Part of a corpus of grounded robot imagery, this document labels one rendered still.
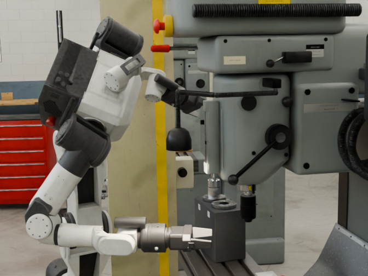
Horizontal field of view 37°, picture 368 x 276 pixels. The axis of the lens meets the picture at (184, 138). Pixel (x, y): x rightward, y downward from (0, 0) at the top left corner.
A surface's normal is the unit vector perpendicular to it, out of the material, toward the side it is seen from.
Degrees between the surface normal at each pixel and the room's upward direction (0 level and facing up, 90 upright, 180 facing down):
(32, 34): 90
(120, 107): 57
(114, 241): 101
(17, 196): 90
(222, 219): 90
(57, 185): 80
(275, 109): 90
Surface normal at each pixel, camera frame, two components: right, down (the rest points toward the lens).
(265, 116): 0.19, 0.15
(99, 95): 0.40, -0.43
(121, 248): -0.06, 0.34
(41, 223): -0.05, -0.01
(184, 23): -0.63, 0.14
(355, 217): -0.98, 0.05
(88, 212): 0.49, 0.19
